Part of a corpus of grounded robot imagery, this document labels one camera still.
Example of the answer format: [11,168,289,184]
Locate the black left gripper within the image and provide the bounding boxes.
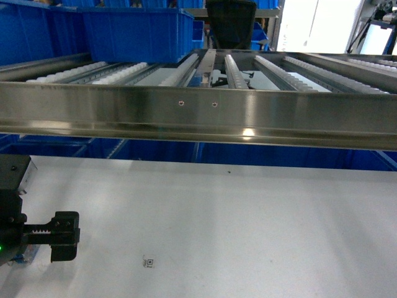
[1,154,81,265]

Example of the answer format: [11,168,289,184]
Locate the red mushroom push button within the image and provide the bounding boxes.
[7,244,40,266]

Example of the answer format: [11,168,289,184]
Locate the large blue bin on shelf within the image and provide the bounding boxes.
[78,7,194,63]

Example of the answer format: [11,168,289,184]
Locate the blue bin far left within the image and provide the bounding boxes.
[1,1,89,66]

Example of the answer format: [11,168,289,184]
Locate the stainless steel roller shelf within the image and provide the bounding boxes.
[1,50,396,151]

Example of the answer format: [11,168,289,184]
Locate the small QR code sticker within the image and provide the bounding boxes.
[143,255,156,268]

